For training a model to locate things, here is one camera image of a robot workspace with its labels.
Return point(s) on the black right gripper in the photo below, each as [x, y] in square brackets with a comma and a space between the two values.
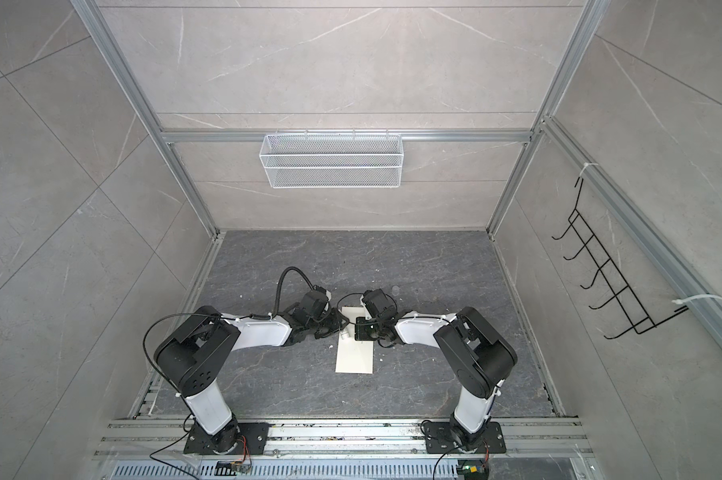
[360, 330]

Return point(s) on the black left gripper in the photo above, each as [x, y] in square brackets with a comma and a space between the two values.
[341, 322]

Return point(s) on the white paper envelope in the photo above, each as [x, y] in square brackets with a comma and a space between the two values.
[354, 356]

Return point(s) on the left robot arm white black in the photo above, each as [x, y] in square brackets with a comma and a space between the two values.
[192, 356]

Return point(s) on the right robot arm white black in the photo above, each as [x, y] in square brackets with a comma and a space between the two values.
[479, 356]

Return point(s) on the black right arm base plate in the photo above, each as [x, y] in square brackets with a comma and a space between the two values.
[449, 436]

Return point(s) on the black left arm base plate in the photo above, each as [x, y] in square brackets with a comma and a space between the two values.
[241, 438]

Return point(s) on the white wire mesh basket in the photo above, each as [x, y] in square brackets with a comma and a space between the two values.
[296, 162]

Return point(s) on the aluminium frame back rail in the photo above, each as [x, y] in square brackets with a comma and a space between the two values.
[412, 135]

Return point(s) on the aluminium frame rail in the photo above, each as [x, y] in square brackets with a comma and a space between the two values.
[412, 135]
[693, 293]

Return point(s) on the aluminium frame left post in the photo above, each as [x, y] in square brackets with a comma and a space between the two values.
[95, 23]

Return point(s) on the aluminium frame post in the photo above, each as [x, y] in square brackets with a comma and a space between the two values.
[592, 15]
[95, 23]

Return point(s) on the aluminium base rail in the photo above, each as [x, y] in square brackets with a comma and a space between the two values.
[547, 437]

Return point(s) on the grey slotted cable duct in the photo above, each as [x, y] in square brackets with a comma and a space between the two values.
[300, 469]

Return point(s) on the black wire hook rack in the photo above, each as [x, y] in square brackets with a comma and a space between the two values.
[608, 273]

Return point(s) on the aluminium frame right rail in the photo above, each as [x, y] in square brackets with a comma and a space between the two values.
[693, 293]

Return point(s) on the aluminium frame right post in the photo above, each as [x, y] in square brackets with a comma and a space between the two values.
[592, 15]

